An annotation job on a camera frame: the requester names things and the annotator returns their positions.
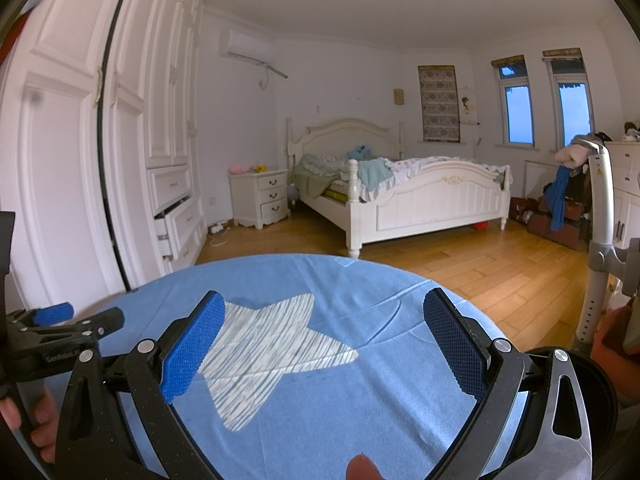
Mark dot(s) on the person's right hand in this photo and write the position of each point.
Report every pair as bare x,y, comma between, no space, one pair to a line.
364,467

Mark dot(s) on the person's left hand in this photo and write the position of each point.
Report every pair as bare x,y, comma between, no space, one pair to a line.
42,420

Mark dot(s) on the black trash bin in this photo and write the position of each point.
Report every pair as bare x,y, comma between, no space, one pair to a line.
600,395

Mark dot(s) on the grey white chair frame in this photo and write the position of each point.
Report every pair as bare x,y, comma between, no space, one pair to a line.
602,200

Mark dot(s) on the small wall poster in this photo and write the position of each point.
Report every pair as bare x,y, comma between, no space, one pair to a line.
468,106

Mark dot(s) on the orange red cushion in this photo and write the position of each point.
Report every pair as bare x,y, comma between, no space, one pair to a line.
620,340

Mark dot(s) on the narrow window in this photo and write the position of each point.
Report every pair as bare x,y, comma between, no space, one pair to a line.
572,110
517,110

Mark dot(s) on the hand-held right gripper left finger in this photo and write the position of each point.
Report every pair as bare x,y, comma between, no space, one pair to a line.
192,347

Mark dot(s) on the white air conditioner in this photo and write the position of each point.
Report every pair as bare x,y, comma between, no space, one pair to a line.
247,44

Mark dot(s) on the small yellow wall panel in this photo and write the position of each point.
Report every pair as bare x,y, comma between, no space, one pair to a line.
398,96

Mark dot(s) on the blue cloth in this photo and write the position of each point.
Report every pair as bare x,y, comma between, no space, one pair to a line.
559,200

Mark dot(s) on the brown cardboard box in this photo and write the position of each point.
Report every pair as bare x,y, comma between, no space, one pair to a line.
542,227

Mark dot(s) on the pink soft item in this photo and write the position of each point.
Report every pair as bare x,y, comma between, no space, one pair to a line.
240,168

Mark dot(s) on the white dresser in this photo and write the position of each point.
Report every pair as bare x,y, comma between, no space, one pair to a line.
625,185

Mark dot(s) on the white bed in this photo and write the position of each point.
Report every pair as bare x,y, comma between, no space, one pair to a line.
435,205

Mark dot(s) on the light blue blanket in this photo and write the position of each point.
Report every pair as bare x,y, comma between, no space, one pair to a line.
375,175

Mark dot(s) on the white radiator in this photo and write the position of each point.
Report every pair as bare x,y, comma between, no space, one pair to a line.
542,180

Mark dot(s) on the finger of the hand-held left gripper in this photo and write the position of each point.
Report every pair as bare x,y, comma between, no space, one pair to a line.
100,322
54,313

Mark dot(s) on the small red floor item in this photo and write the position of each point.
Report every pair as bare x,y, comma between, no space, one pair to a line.
481,225

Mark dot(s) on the white nightstand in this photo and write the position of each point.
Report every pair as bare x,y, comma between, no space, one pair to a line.
262,197

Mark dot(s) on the blue plush toy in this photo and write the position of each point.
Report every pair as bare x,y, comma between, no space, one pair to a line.
361,152

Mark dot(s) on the white wardrobe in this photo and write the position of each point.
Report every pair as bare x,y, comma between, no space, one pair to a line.
135,110

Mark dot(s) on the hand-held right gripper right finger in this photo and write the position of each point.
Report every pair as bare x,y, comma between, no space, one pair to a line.
457,345

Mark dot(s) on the pink cloth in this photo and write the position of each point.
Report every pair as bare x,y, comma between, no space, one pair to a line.
572,156

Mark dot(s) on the patterned roller blind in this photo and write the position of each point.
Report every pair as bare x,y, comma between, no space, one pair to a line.
439,105

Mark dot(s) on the pale green quilt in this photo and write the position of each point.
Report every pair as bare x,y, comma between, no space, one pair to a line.
315,175

